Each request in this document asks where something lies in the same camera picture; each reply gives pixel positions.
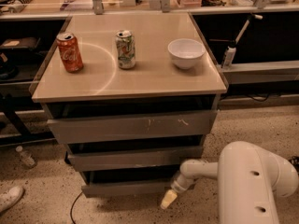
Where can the grey three-drawer cabinet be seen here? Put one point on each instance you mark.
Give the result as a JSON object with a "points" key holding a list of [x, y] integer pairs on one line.
{"points": [[153, 85]]}

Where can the grey middle drawer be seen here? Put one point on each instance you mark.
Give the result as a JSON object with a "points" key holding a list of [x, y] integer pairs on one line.
{"points": [[133, 158]]}

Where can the grey drawer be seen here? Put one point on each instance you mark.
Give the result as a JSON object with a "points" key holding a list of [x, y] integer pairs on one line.
{"points": [[127, 188], [133, 158], [129, 127]]}

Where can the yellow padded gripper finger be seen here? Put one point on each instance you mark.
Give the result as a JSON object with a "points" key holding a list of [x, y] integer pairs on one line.
{"points": [[168, 198]]}

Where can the white bowl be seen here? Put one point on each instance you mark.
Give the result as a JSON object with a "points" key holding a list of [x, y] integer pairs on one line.
{"points": [[185, 53]]}

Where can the white shoe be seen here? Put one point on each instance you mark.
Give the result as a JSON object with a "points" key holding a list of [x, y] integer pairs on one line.
{"points": [[10, 197]]}

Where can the grey top drawer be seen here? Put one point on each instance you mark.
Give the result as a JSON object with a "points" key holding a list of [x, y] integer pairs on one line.
{"points": [[129, 127]]}

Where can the white caulk tube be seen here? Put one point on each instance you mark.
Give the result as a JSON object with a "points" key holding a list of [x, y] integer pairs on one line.
{"points": [[228, 57]]}

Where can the clear plastic water bottle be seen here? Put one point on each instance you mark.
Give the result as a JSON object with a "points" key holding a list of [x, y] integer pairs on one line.
{"points": [[26, 157]]}

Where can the green white soda can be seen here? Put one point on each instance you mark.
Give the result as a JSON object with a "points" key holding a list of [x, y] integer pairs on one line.
{"points": [[125, 44]]}

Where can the grey bottom drawer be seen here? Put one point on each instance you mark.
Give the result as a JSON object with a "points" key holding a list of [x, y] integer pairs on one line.
{"points": [[127, 188]]}

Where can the red cola can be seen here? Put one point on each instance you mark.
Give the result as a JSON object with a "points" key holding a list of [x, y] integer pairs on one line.
{"points": [[69, 52]]}

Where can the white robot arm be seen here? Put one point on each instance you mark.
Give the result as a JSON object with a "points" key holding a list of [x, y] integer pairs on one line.
{"points": [[249, 180]]}

